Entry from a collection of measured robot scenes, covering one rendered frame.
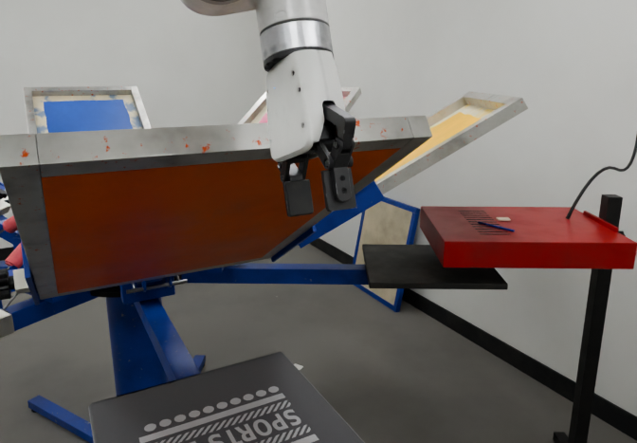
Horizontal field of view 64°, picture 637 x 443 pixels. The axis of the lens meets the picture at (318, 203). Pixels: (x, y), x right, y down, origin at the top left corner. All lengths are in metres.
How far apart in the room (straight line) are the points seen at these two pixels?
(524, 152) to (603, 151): 0.43
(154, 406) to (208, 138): 0.69
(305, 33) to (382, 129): 0.29
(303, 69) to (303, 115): 0.04
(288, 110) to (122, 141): 0.21
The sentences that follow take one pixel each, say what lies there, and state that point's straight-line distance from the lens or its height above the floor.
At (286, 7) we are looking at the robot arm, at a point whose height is 1.69.
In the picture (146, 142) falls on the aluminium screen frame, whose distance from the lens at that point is 0.65.
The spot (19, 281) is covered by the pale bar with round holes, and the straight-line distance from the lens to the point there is 1.43.
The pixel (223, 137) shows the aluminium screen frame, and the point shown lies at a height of 1.54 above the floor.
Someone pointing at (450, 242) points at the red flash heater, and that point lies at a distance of 1.70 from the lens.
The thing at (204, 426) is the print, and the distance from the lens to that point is 1.13.
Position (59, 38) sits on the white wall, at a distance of 5.23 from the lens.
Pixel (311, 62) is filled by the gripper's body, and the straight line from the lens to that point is 0.52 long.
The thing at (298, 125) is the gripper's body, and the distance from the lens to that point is 0.51.
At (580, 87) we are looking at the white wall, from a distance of 2.75.
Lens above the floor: 1.62
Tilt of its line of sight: 14 degrees down
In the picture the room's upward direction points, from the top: straight up
